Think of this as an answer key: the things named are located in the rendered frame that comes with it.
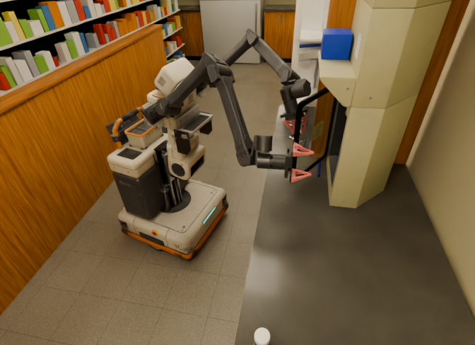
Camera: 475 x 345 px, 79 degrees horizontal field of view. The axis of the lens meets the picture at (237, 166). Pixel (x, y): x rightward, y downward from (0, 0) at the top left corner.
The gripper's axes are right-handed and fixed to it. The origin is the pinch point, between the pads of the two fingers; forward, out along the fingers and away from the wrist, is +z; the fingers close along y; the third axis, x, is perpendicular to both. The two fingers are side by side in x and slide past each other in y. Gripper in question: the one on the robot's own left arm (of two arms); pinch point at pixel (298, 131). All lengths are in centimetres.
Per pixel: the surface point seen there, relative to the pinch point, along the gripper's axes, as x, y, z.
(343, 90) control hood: 7.1, -29.4, -14.9
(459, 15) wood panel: -47, -49, -25
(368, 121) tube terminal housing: 1.2, -32.5, -1.5
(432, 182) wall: -31, -38, 39
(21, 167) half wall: 91, 159, -22
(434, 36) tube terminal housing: -17, -49, -22
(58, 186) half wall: 76, 181, 2
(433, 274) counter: 10, -48, 53
